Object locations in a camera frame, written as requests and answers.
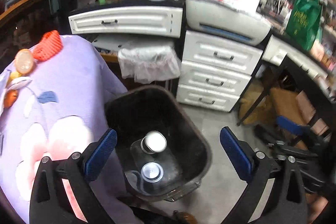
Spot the black trash bin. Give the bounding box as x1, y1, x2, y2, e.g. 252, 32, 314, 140
105, 85, 212, 202

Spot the white lace-covered stool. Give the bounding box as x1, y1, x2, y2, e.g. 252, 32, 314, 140
117, 46, 181, 84

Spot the orange foam fruit net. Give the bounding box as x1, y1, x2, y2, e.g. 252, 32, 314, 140
33, 30, 63, 61

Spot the purple floral tablecloth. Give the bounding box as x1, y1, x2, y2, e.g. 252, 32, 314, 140
1, 35, 126, 223

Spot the white drawer cabinet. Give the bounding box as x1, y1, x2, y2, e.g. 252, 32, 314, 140
176, 30, 263, 112

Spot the green shopping bag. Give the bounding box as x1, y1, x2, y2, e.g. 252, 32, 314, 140
285, 0, 322, 51

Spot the white printer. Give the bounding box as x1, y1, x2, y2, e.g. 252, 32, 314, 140
185, 0, 272, 46

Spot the white long desk drawer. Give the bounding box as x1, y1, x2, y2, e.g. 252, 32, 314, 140
68, 6, 183, 38

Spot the brown cushioned chair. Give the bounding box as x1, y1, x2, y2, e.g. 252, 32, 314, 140
237, 66, 332, 151

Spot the purple yogurt cup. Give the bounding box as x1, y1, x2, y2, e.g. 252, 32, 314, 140
141, 131, 167, 155

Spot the orange-white drink bottle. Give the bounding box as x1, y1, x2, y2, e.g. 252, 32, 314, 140
14, 49, 35, 75

